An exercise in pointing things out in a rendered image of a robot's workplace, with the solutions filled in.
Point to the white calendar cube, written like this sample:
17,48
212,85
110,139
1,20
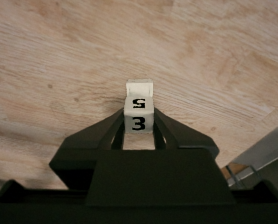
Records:
138,115

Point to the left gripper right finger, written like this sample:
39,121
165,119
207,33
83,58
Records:
179,136

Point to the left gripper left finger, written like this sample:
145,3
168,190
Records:
100,134

